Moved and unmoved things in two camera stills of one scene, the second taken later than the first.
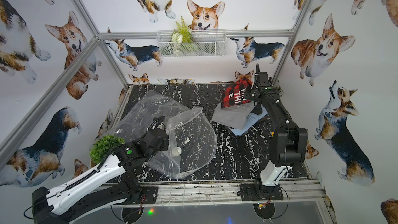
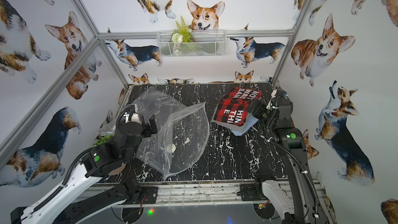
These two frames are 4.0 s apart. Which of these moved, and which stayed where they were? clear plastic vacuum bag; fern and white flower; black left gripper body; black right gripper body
Moved: black left gripper body; black right gripper body; clear plastic vacuum bag
Stayed: fern and white flower
